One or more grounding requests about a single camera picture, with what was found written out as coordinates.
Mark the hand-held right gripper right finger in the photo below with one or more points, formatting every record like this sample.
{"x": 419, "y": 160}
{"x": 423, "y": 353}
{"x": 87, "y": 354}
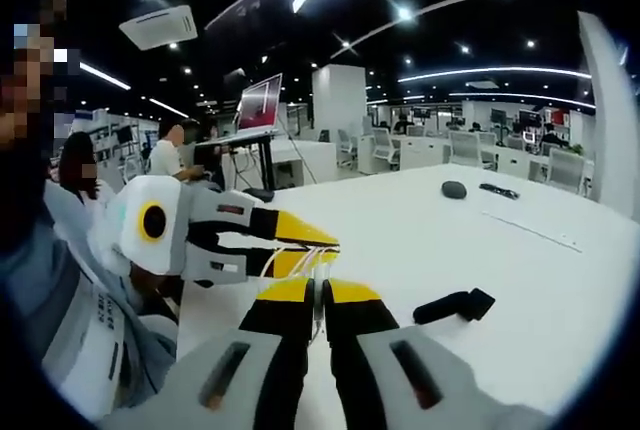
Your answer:
{"x": 380, "y": 360}

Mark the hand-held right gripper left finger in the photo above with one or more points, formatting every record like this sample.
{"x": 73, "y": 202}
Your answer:
{"x": 270, "y": 360}

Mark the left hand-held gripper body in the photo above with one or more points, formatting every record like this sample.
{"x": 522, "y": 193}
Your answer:
{"x": 167, "y": 200}

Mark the white desktop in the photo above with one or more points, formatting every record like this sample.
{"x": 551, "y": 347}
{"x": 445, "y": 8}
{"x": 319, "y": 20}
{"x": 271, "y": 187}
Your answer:
{"x": 450, "y": 250}

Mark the white standing desk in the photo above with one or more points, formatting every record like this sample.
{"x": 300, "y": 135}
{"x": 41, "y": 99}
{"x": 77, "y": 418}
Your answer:
{"x": 240, "y": 137}

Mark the red-screen laptop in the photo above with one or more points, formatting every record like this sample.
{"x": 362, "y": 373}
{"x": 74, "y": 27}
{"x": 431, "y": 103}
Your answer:
{"x": 260, "y": 105}

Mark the person's blue-grey shirt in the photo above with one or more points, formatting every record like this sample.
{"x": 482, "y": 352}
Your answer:
{"x": 35, "y": 275}

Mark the white square pillar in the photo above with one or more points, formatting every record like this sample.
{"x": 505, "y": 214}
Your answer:
{"x": 340, "y": 100}
{"x": 605, "y": 125}

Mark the white chest-worn device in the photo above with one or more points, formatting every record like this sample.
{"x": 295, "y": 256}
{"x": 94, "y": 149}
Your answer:
{"x": 85, "y": 340}

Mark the white ceiling air conditioner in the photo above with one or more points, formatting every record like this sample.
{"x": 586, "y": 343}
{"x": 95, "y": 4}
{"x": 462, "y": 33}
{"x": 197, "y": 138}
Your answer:
{"x": 160, "y": 27}

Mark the dark grey oval device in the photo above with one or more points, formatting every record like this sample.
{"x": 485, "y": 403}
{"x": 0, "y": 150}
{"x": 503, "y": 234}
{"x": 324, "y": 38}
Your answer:
{"x": 454, "y": 189}

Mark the rows of white office desks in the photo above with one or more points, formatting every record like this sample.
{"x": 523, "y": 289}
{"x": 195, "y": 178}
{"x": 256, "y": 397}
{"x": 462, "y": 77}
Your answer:
{"x": 425, "y": 152}

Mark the black slim remote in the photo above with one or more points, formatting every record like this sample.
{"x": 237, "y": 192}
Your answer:
{"x": 500, "y": 191}

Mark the group of grey office chairs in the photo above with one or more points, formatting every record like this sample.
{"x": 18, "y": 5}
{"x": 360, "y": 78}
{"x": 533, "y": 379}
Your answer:
{"x": 467, "y": 147}

